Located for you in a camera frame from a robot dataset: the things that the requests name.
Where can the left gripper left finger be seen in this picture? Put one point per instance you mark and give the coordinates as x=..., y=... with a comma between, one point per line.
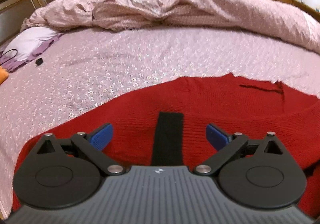
x=59, y=173

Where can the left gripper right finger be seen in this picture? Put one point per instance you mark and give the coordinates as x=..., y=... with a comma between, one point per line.
x=259, y=174

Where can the red knit sweater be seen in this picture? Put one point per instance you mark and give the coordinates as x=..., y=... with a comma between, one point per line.
x=159, y=137

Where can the pink floral bed sheet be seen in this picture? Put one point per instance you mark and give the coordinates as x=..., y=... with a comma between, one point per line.
x=87, y=67

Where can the orange object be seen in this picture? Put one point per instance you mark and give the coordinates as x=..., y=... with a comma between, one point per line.
x=3, y=75

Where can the small black object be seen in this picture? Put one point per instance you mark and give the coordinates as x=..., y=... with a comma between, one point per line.
x=39, y=61

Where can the lavender pillow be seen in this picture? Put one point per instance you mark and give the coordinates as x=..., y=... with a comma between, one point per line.
x=27, y=46

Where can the pink floral duvet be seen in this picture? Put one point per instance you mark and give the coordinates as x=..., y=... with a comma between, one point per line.
x=266, y=17

